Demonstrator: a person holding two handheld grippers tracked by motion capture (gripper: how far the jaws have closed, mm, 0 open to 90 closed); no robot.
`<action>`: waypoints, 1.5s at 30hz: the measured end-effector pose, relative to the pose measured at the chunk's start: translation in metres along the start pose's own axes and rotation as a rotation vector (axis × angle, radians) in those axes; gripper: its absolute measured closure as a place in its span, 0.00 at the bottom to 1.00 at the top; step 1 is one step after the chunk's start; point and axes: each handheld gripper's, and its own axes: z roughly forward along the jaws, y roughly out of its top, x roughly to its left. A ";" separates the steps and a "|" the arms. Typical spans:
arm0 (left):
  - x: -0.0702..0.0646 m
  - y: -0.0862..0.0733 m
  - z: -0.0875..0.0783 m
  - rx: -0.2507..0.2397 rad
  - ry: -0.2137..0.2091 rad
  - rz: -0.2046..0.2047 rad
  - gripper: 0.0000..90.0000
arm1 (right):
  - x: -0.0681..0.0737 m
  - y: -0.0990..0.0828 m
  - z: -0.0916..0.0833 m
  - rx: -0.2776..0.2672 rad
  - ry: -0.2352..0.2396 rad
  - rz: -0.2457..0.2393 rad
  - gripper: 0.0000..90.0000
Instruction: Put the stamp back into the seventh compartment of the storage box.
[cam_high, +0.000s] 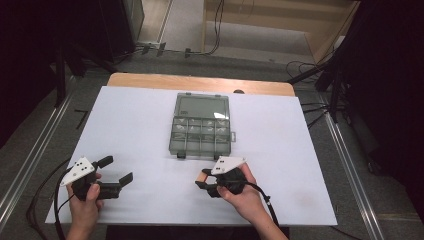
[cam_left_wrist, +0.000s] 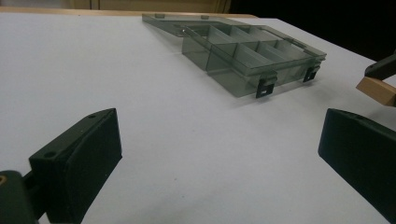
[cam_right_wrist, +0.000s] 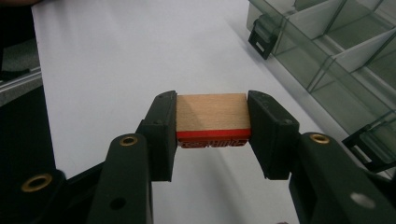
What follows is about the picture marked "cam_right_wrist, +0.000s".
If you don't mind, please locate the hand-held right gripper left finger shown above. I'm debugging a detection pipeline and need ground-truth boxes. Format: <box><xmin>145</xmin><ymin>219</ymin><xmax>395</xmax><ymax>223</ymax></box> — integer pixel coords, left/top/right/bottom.
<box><xmin>135</xmin><ymin>90</ymin><xmax>178</xmax><ymax>183</ymax></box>

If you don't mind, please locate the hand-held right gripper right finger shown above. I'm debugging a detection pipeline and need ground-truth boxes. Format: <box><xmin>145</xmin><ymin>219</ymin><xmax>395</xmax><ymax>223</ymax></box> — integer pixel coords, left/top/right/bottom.
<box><xmin>247</xmin><ymin>90</ymin><xmax>301</xmax><ymax>181</ymax></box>

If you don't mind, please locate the wooden stamp with red base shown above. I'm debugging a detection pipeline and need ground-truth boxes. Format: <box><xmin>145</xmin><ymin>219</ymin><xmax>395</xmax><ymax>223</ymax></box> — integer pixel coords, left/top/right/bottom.
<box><xmin>175</xmin><ymin>92</ymin><xmax>253</xmax><ymax>149</ymax></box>

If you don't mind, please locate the clear green compartment box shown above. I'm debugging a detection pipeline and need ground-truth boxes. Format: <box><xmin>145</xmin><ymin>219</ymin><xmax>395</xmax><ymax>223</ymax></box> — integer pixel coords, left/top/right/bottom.
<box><xmin>246</xmin><ymin>0</ymin><xmax>396</xmax><ymax>174</ymax></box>

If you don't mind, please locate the metal floor rail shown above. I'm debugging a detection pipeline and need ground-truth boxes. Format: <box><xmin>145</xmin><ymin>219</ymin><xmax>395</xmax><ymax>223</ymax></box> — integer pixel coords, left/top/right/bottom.
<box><xmin>0</xmin><ymin>65</ymin><xmax>44</xmax><ymax>107</ymax></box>

